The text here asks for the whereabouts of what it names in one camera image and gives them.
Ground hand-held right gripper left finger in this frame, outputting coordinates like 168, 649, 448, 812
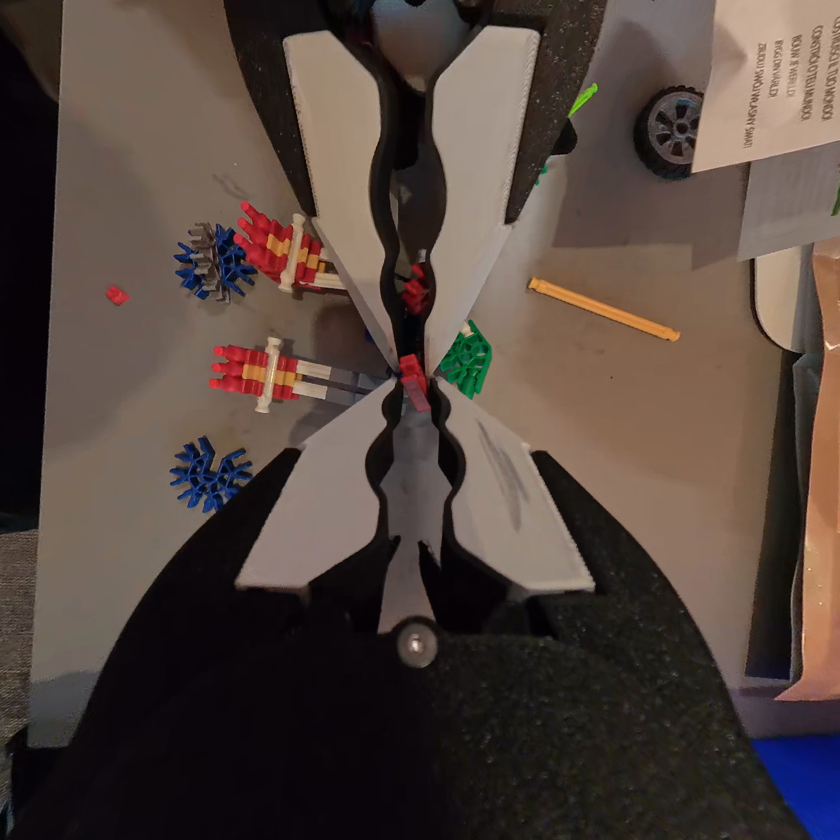
235, 379, 404, 589

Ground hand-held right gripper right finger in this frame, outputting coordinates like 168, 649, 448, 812
428, 381, 596, 596

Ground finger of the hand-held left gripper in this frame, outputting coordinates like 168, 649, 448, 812
423, 25, 542, 376
282, 29, 403, 370

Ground multicolour toy construction model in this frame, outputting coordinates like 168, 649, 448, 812
210, 163, 550, 414

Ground red fan-shaped toy connector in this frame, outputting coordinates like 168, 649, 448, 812
398, 353, 434, 414

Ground blue snowflake toy connector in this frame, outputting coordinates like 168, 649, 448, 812
169, 436, 253, 514

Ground red yellow toy leg assembly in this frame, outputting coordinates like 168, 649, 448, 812
233, 200, 345, 296

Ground black toy wheel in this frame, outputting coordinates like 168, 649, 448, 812
633, 85, 706, 181

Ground blue and grey snowflake connectors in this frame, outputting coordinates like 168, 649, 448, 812
174, 222, 258, 304

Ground white instruction leaflet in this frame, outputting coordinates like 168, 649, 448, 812
690, 0, 840, 173

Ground long orange toy rod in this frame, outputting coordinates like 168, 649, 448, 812
527, 277, 681, 342

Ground orange printed plastic bag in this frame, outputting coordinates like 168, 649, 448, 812
745, 239, 840, 703

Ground person's dark clothed legs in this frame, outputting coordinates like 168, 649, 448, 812
0, 26, 63, 532

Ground blue plastic bin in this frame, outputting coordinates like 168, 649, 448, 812
751, 735, 840, 840

